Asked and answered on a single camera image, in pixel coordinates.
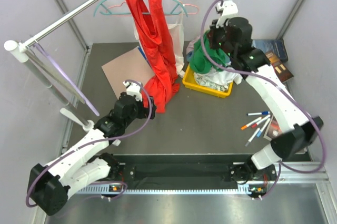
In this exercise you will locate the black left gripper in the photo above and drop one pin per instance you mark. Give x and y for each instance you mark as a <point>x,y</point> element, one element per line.
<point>145,112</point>

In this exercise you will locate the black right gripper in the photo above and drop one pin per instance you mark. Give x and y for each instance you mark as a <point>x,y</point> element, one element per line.
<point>213,32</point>

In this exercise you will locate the lavender plastic hanger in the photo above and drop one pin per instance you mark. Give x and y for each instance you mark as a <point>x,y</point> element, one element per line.
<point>82,98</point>

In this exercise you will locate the green tank top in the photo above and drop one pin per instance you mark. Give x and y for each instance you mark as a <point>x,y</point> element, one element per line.
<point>199,63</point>

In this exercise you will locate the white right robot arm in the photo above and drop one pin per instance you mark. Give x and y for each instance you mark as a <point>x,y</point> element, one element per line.
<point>299,129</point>

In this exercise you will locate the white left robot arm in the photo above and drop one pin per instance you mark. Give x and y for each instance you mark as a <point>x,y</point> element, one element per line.
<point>50,186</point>

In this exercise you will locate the red tank top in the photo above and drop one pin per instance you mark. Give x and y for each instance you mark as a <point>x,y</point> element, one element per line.
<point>155,38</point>

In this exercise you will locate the clear plastic hanger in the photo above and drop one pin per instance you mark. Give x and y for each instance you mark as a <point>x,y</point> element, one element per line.
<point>38,68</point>

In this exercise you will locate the brown cardboard sheet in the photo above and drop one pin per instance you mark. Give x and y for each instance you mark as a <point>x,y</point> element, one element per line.
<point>130,65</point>

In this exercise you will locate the blue hardcover book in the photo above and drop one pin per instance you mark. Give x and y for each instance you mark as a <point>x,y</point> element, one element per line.
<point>272,45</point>

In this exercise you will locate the pink garment in bin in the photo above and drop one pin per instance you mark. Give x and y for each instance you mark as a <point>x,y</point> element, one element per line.
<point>192,46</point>

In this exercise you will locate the white patterned garment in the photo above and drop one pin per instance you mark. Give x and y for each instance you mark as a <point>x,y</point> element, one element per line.
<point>215,80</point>

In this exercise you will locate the blue garment in bin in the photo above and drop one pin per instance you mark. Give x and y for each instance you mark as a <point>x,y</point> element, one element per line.
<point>189,56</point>

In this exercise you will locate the orange cover paperback book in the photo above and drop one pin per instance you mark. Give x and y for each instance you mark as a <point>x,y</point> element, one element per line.
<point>280,69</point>

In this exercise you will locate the yellow plastic bin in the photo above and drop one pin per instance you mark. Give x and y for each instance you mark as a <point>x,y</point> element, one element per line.
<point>190,83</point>

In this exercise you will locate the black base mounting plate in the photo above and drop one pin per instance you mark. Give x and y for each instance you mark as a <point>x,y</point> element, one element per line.
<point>188,171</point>

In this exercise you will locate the red cap marker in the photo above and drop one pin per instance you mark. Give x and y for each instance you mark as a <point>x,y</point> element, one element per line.
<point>261,121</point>

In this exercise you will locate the orange cap marker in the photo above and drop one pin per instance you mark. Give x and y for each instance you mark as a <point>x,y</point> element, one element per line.
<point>251,123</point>

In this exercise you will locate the dark sunset cover book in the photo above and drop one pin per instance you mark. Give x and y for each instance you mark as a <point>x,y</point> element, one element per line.
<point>272,131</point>

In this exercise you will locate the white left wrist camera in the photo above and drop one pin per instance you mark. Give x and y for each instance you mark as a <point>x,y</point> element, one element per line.
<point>134,89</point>

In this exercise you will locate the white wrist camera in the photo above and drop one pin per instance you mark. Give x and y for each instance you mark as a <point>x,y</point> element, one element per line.
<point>227,10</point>
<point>134,89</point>

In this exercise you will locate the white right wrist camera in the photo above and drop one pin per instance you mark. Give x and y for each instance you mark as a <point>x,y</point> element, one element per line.
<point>227,10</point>

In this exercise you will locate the grey slotted cable duct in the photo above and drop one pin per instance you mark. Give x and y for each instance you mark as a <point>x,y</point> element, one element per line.
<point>113,189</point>

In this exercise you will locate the metal clothes rail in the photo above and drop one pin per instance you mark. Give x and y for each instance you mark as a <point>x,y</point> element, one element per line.
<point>58,23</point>

